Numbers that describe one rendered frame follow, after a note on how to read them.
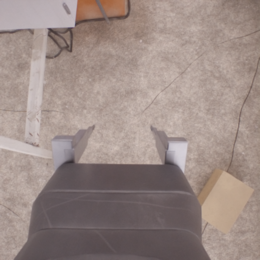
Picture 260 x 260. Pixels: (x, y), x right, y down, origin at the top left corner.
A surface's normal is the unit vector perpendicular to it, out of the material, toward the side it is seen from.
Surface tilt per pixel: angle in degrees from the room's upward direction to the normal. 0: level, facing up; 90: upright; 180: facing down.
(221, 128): 0
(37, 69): 0
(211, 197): 0
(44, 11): 90
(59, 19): 90
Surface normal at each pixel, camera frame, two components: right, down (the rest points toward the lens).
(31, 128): -0.10, -0.11
